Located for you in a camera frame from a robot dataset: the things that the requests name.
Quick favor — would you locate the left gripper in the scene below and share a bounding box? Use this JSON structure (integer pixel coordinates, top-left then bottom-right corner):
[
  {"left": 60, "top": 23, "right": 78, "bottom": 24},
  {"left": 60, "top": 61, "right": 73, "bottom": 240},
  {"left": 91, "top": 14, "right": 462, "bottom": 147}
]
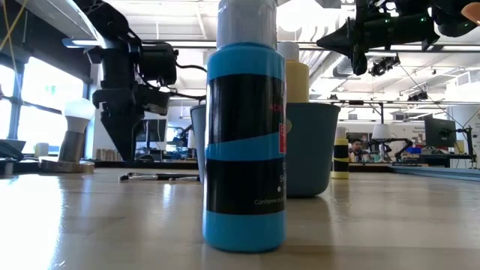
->
[{"left": 86, "top": 42, "right": 179, "bottom": 162}]

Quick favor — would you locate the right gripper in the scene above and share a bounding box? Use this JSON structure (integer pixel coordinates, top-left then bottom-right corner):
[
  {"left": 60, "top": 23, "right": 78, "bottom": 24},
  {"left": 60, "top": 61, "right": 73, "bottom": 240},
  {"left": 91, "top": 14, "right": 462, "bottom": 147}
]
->
[{"left": 316, "top": 0, "right": 440, "bottom": 76}]

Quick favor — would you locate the large yellow paint bottle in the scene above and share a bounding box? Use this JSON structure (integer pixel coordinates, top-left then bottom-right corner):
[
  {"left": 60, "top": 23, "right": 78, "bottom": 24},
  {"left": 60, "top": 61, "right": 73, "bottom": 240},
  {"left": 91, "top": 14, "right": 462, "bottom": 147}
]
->
[{"left": 277, "top": 40, "right": 311, "bottom": 104}]

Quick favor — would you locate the small yellow paint bottle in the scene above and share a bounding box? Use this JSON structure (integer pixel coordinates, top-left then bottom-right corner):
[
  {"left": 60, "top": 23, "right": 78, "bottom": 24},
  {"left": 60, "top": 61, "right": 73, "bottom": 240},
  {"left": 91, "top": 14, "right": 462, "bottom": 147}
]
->
[{"left": 331, "top": 126, "right": 350, "bottom": 180}]

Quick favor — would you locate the blue-grey plastic bin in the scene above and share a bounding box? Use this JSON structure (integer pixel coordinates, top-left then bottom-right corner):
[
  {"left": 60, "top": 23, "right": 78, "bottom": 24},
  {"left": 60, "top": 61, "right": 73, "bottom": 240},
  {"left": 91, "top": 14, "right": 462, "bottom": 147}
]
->
[{"left": 189, "top": 103, "right": 341, "bottom": 199}]

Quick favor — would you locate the light blue paint bottle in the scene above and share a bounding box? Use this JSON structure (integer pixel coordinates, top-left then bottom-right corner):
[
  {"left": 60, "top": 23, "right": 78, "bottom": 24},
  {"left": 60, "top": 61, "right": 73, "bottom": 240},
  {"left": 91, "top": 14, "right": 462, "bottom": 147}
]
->
[{"left": 202, "top": 0, "right": 288, "bottom": 253}]

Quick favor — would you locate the black computer monitor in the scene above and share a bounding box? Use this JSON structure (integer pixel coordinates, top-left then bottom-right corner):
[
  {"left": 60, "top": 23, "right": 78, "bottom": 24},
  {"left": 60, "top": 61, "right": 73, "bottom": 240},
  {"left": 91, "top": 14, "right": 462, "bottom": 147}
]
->
[
  {"left": 135, "top": 118, "right": 168, "bottom": 149},
  {"left": 424, "top": 114, "right": 457, "bottom": 148}
]

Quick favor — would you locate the black pen on table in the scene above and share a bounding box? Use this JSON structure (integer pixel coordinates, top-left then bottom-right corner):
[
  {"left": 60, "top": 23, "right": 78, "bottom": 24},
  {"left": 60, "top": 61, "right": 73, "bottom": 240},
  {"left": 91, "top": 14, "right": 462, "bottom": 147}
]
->
[{"left": 118, "top": 172, "right": 200, "bottom": 182}]

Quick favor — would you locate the person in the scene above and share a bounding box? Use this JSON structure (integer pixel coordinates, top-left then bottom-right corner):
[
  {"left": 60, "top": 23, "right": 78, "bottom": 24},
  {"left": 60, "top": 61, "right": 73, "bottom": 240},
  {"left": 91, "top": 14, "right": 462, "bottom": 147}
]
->
[{"left": 348, "top": 138, "right": 371, "bottom": 164}]

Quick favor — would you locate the peach rounded object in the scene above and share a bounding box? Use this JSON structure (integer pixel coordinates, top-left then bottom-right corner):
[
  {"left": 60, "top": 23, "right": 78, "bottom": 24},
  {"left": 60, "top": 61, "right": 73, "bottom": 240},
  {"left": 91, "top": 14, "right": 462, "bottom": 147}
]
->
[{"left": 460, "top": 1, "right": 480, "bottom": 26}]

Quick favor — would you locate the dark office desk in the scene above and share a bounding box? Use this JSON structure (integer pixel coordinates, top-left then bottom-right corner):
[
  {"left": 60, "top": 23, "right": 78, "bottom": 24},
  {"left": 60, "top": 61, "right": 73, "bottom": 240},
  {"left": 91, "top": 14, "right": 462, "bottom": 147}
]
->
[{"left": 389, "top": 152, "right": 478, "bottom": 168}]

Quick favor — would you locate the grey-blue bench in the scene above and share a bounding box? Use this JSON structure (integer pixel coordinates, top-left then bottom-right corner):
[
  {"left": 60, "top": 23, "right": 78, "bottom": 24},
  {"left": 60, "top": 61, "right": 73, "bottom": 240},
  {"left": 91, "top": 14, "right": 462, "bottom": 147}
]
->
[{"left": 389, "top": 166, "right": 480, "bottom": 183}]

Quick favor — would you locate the silver ventilation duct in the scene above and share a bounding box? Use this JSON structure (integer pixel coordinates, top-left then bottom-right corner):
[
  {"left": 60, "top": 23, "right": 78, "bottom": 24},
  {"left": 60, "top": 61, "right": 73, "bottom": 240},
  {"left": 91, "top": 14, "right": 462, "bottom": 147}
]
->
[{"left": 310, "top": 52, "right": 356, "bottom": 89}]

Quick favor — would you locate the black ceiling camera rig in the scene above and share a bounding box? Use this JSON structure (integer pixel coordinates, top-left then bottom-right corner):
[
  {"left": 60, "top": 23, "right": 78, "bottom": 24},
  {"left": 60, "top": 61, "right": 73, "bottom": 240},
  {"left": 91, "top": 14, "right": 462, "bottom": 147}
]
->
[{"left": 369, "top": 54, "right": 401, "bottom": 77}]

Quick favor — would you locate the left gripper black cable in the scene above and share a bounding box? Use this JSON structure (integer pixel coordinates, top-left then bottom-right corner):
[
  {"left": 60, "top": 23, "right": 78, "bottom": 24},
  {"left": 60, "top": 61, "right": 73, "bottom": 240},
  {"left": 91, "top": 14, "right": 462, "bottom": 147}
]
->
[{"left": 174, "top": 61, "right": 208, "bottom": 102}]

